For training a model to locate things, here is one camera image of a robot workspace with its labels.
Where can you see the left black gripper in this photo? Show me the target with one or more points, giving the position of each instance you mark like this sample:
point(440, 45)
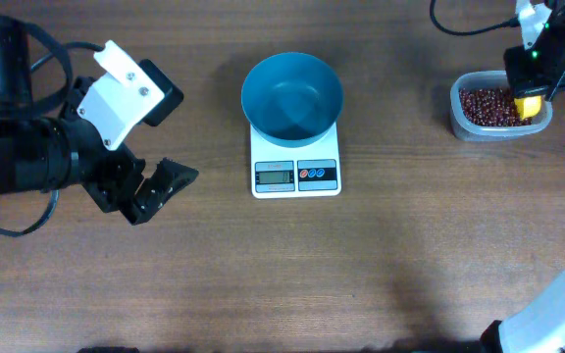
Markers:
point(117, 182)

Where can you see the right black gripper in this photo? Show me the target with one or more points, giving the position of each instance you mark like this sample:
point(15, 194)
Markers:
point(528, 76)

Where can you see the yellow measuring scoop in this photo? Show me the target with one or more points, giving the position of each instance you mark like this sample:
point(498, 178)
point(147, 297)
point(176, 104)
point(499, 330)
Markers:
point(528, 107)

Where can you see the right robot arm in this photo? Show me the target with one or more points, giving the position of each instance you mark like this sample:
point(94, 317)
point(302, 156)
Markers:
point(540, 327)

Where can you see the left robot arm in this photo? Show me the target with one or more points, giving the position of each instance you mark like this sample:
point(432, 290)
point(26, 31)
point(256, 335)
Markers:
point(59, 130)

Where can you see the white digital kitchen scale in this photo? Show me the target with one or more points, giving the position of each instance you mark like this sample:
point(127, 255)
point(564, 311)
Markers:
point(307, 171)

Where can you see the blue plastic bowl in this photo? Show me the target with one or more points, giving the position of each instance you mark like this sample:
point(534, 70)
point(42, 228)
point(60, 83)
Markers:
point(292, 99)

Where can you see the red beans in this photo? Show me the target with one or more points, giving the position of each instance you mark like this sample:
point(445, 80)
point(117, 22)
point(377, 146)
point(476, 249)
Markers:
point(494, 107)

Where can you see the clear plastic container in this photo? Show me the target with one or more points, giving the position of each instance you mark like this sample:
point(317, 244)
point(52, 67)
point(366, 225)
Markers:
point(464, 130)

